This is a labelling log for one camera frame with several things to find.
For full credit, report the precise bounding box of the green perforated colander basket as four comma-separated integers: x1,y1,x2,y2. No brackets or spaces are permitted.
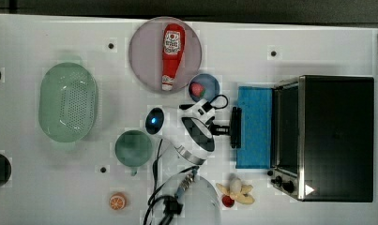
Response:
38,63,98,143

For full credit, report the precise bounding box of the green mug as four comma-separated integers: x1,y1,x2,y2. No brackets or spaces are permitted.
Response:
114,130,153,176

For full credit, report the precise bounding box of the orange slice toy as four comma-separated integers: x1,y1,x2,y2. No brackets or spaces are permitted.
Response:
109,192,127,211

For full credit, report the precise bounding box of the black toaster oven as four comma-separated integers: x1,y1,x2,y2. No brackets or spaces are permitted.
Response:
234,74,375,203

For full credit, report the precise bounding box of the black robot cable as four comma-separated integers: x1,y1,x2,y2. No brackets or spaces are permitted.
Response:
142,94,230,225

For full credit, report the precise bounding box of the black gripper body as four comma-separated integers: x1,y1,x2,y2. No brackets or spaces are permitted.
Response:
209,124,230,136

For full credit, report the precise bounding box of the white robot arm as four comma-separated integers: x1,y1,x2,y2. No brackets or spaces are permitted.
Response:
144,100,221,225

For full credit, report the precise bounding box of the pink green toy fruit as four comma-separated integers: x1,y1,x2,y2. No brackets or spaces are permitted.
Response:
189,82,205,98

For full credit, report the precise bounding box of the grey round plate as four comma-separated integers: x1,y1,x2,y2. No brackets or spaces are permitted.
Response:
129,17,203,94

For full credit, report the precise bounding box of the red strawberry toy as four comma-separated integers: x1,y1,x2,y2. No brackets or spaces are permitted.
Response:
221,195,234,208

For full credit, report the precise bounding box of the blue small bowl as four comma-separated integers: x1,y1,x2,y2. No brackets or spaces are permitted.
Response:
189,73,220,101

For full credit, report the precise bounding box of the red ketchup bottle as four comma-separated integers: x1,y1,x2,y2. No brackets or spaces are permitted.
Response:
161,23,186,91

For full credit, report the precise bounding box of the black oven door handle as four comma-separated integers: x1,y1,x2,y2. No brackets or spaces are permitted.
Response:
230,107,242,148

